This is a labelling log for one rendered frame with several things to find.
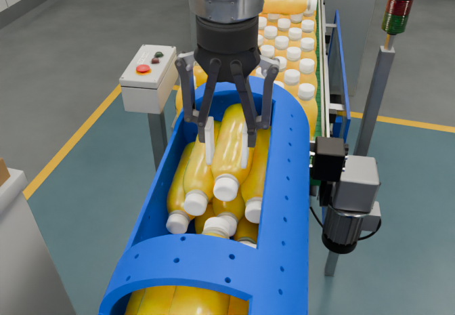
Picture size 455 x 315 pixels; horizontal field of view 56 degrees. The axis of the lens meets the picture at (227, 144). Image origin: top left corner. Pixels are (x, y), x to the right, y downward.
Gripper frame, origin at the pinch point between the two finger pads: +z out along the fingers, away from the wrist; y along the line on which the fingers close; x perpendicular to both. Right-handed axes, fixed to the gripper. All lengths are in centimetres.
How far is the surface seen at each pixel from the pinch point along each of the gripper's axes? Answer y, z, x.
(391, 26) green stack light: 34, 8, 66
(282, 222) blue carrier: 9.1, 6.5, -8.1
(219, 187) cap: -1.2, 8.9, -0.5
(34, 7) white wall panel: -243, 122, 326
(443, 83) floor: 125, 126, 245
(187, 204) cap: -6.9, 14.1, -0.2
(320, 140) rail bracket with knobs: 17.6, 26.1, 36.1
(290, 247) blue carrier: 10.4, 7.8, -11.2
